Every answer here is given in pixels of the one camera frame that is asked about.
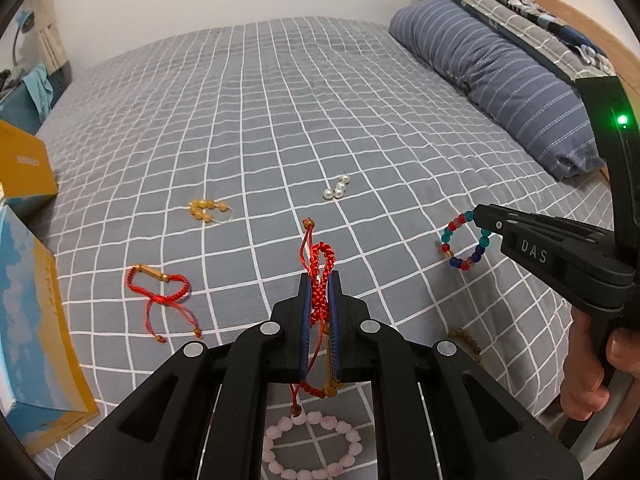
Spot red braided cord bracelet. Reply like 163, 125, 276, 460
290, 216, 346, 417

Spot multicolour glass bead bracelet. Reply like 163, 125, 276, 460
439, 209, 494, 272

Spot brown wooden bead bracelet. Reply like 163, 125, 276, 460
447, 327, 485, 366

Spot person's right hand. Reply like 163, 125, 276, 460
561, 307, 639, 422

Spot grey checked bed sheet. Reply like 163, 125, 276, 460
29, 15, 618, 480

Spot blue striped pillow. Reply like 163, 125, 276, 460
390, 0, 605, 180

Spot wooden headboard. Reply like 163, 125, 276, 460
535, 0, 639, 94

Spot blue yellow cardboard box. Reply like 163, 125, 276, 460
1, 122, 99, 455

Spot teal cloth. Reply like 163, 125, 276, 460
22, 63, 54, 122

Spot teal suitcase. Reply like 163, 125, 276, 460
1, 66, 73, 134

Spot beige curtain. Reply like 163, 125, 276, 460
36, 22, 68, 75

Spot blue desk lamp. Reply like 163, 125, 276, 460
12, 10, 35, 67

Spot white pearl bracelet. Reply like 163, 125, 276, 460
321, 173, 350, 201

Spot red cord bracelet gold tube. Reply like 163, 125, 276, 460
124, 263, 202, 344

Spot amber bead bracelet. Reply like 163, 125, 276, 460
188, 198, 236, 224

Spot pink bead bracelet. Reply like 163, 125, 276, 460
261, 410, 364, 480

